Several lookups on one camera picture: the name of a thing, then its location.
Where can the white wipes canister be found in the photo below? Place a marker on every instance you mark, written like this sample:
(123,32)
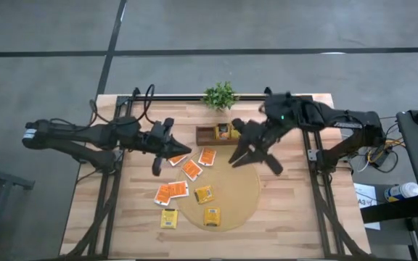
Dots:
(401,192)

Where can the yellow tea bag packet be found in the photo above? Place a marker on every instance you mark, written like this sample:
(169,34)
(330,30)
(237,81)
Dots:
(169,218)
(204,194)
(223,131)
(235,134)
(212,216)

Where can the black power supply box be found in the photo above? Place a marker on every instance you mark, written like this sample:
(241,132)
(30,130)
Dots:
(381,161)

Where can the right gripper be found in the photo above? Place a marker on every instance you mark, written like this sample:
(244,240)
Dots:
(263,137)

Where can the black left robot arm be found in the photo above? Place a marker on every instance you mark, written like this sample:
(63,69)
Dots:
(85,134)

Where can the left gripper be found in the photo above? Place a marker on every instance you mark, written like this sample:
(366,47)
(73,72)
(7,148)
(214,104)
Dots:
(158,139)

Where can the brown wooden compartment box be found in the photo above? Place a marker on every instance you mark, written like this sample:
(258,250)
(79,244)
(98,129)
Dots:
(203,139)

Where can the white paper sheet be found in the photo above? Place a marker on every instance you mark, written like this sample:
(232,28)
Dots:
(363,190)

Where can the green plant in white pot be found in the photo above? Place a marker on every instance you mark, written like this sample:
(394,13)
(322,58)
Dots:
(220,97)

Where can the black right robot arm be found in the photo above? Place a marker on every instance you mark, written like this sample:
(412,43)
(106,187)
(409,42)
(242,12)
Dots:
(339,119)

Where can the round woven placemat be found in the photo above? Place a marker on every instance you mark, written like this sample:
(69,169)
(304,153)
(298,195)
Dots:
(230,195)

